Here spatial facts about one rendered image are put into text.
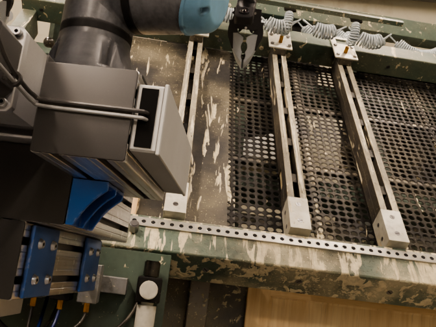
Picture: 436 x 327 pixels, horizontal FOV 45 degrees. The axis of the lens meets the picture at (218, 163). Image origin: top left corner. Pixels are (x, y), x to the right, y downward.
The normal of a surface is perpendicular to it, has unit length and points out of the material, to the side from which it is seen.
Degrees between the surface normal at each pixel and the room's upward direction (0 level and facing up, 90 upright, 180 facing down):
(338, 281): 141
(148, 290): 90
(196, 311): 90
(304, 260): 51
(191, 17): 154
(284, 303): 90
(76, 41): 72
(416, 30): 90
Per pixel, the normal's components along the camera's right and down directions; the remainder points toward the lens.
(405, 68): -0.03, 0.64
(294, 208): 0.16, -0.75
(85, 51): 0.13, -0.48
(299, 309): 0.11, -0.18
